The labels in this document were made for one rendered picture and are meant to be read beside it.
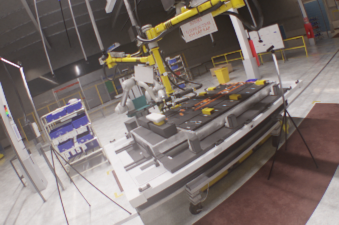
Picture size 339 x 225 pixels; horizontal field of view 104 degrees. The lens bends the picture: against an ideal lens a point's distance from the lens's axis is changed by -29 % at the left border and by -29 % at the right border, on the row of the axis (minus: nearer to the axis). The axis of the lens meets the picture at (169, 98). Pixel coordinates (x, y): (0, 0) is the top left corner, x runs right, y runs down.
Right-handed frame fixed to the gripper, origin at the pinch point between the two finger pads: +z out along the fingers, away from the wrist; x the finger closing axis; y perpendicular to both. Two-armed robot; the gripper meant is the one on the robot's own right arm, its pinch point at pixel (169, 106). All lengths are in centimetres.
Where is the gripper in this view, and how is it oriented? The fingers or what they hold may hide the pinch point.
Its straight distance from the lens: 253.1
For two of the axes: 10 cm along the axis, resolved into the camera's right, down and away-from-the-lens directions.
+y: 9.2, -3.6, 1.4
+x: 2.0, 7.5, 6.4
